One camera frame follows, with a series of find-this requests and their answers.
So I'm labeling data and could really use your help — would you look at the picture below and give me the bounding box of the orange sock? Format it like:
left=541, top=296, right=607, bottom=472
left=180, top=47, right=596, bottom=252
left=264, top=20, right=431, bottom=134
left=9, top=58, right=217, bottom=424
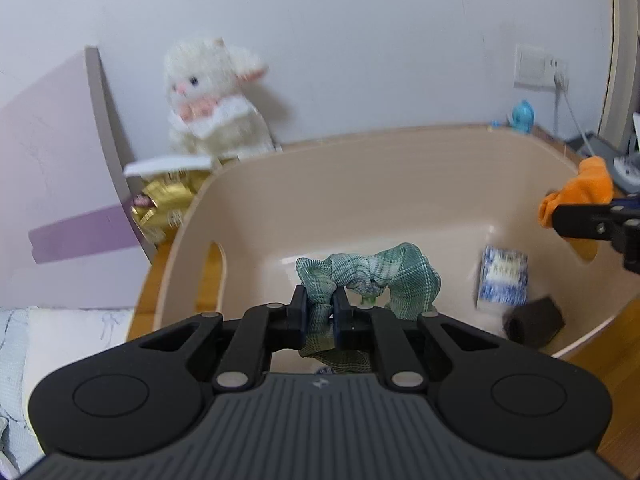
left=537, top=155, right=615, bottom=261

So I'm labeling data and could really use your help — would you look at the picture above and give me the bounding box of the green plaid sock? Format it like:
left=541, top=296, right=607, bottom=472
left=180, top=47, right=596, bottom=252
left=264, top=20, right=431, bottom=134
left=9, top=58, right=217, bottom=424
left=296, top=243, right=442, bottom=374

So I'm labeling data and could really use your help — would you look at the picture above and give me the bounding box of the blue white tissue pack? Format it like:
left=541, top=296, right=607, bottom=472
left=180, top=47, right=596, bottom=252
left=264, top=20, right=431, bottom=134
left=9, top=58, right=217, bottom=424
left=476, top=246, right=528, bottom=314

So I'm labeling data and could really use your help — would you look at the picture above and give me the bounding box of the white phone stand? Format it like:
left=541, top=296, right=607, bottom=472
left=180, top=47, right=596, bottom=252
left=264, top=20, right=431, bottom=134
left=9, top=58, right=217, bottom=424
left=614, top=113, right=640, bottom=194

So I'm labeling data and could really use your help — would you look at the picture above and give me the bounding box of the dark grey box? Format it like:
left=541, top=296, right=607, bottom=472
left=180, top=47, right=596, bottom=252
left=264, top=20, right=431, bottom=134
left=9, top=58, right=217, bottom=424
left=566, top=132, right=624, bottom=162

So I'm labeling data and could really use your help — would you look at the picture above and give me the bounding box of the dark brown small box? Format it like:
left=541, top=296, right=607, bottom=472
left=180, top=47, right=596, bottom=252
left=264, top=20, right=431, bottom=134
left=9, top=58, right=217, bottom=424
left=503, top=296, right=565, bottom=350

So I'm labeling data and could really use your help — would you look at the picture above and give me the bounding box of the blue toy figurine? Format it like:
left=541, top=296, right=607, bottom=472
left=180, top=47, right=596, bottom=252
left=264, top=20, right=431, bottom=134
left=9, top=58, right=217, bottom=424
left=510, top=100, right=535, bottom=133

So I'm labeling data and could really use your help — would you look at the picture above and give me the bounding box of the beige plastic storage basket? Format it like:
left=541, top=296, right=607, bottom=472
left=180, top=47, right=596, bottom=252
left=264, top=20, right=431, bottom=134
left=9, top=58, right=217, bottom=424
left=154, top=126, right=639, bottom=356

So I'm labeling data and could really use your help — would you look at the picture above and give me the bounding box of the gold snack bag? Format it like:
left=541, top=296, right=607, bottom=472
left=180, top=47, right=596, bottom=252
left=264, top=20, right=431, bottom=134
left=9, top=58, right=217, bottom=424
left=130, top=156, right=238, bottom=245

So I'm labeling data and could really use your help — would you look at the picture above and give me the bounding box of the white bedding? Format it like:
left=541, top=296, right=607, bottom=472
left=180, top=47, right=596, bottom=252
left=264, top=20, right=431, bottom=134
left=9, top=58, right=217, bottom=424
left=1, top=307, right=132, bottom=479

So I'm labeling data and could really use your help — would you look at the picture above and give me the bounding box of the pink purple headboard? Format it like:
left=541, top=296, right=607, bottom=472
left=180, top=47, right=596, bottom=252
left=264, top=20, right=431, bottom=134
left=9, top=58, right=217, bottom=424
left=1, top=47, right=150, bottom=309

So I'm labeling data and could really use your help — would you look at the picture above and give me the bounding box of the white paper card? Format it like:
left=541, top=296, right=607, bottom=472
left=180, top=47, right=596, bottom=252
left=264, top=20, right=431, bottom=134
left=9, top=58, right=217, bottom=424
left=122, top=155, right=215, bottom=178

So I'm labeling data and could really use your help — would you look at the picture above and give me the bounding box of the white plush lamb toy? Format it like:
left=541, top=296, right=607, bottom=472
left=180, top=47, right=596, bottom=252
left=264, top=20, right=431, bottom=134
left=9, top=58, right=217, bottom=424
left=164, top=38, right=277, bottom=162

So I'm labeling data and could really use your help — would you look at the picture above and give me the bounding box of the wooden door frame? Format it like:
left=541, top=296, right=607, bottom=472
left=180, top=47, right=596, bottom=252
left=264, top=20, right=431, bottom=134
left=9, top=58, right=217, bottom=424
left=598, top=0, right=639, bottom=153

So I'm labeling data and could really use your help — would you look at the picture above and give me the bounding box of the white plug and cable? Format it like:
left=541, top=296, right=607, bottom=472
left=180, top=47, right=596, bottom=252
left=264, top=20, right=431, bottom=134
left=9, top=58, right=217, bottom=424
left=552, top=71, right=598, bottom=157

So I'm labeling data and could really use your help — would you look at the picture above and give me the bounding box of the white wall switch socket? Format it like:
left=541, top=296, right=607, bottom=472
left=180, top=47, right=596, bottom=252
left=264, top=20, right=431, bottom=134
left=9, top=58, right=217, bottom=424
left=513, top=44, right=570, bottom=90

